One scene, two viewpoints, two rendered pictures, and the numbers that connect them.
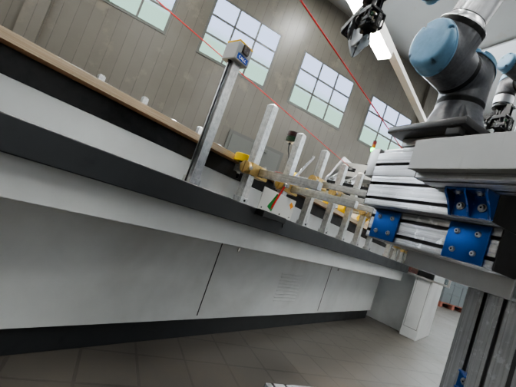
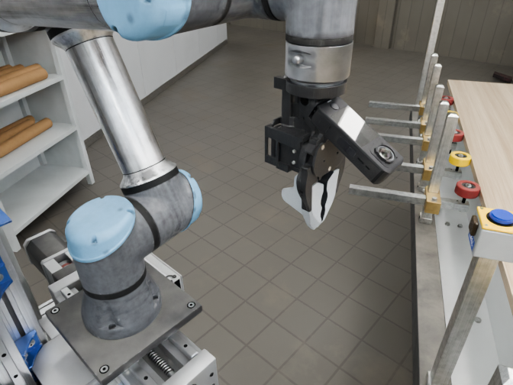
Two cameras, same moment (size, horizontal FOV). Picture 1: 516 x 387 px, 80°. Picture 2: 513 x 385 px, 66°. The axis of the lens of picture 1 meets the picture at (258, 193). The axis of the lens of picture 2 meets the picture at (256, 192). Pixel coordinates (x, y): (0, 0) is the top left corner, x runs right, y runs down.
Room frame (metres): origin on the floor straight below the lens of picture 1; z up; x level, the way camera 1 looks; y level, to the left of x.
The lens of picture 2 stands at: (1.42, -0.41, 1.65)
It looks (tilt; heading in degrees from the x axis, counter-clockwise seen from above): 32 degrees down; 157
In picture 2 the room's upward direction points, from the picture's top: 1 degrees counter-clockwise
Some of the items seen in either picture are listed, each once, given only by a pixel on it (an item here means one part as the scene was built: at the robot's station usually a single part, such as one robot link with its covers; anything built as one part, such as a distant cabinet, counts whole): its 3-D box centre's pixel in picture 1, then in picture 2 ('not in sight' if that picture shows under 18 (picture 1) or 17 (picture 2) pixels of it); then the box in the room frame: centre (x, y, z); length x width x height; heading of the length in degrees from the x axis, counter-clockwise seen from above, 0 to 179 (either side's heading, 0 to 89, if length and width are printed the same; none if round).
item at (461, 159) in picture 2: not in sight; (457, 166); (0.42, 0.94, 0.85); 0.08 x 0.08 x 0.11
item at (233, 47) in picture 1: (236, 55); (494, 235); (1.06, 0.23, 1.18); 0.07 x 0.07 x 0.08; 49
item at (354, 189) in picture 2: not in sight; (406, 198); (0.47, 0.63, 0.82); 0.43 x 0.03 x 0.04; 49
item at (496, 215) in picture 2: not in sight; (501, 218); (1.06, 0.23, 1.22); 0.04 x 0.04 x 0.02
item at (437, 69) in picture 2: not in sight; (427, 109); (-0.06, 1.22, 0.90); 0.03 x 0.03 x 0.48; 49
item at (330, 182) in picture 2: (356, 40); (312, 192); (1.01, -0.15, 1.35); 0.06 x 0.03 x 0.09; 24
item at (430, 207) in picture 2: not in sight; (431, 198); (0.52, 0.71, 0.82); 0.13 x 0.06 x 0.05; 139
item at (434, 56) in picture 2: not in sight; (425, 96); (-0.25, 1.38, 0.89); 0.03 x 0.03 x 0.48; 49
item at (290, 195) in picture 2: (362, 44); (299, 201); (1.02, -0.17, 1.35); 0.06 x 0.03 x 0.09; 24
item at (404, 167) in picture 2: not in sight; (406, 167); (0.28, 0.79, 0.82); 0.43 x 0.03 x 0.04; 49
